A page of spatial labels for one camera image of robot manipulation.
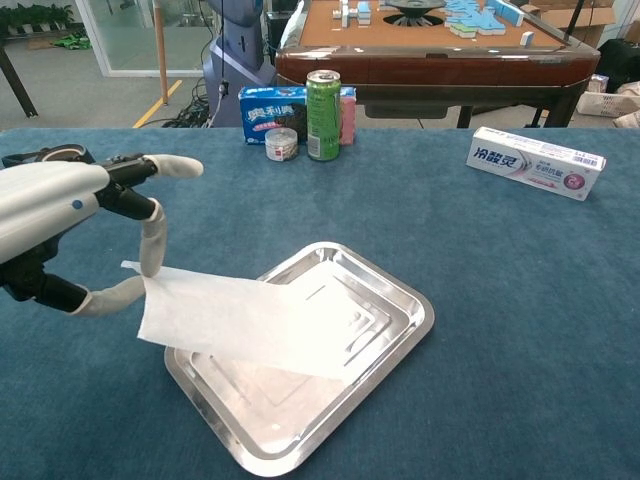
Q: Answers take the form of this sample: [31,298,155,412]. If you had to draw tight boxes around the small mahjong tile cluster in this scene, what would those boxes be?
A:
[332,0,374,27]

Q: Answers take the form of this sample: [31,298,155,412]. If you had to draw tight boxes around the black cable bundle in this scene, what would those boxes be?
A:
[162,79,221,129]

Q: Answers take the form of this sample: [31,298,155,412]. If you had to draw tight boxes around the white paper sheet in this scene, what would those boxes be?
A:
[121,259,351,384]

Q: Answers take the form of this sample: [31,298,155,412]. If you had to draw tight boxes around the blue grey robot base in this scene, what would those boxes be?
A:
[202,0,277,129]

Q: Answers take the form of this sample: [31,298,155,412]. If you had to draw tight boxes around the silver metal tray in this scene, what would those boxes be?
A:
[164,241,435,478]

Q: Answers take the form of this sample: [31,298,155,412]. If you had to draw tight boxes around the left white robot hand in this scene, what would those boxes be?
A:
[0,153,205,318]

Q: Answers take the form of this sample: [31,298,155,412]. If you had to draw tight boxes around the white plastic basket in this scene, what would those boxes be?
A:
[577,74,640,117]

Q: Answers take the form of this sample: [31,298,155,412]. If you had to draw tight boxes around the white toothpaste box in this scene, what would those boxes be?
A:
[465,126,608,202]

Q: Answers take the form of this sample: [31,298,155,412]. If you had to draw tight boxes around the brown mahjong table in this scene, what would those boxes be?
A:
[274,0,602,129]

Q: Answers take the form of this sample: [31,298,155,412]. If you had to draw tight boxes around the green item on floor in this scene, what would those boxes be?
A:
[53,29,92,51]

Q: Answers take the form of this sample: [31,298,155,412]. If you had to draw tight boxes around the cardboard box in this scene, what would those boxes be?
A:
[524,0,619,49]

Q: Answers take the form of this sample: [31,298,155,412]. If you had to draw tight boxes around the small round clear container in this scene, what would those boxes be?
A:
[264,127,300,163]

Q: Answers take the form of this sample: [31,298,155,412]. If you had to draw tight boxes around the black slanted table leg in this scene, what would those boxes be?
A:
[0,44,39,119]

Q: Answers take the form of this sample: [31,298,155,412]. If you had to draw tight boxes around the green drink can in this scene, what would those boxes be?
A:
[305,69,342,162]

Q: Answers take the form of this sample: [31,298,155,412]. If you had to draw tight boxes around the row of green plants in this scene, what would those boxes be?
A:
[0,3,75,34]

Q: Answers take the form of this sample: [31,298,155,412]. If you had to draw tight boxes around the large mahjong tile heap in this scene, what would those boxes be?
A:
[443,0,526,40]

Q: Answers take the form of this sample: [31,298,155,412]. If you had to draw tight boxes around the blue Oreo cookie box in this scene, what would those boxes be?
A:
[237,84,357,146]

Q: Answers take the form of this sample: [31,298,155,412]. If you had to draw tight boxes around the orange wooden pole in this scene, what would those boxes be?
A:
[153,0,170,105]

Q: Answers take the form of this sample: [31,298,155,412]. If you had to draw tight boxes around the blue felt table cover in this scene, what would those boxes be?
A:
[0,127,640,480]

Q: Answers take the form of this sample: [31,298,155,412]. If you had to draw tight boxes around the pink box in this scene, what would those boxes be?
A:
[339,95,357,147]

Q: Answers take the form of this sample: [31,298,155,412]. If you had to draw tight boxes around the black teapot with handle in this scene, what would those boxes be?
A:
[1,143,96,169]

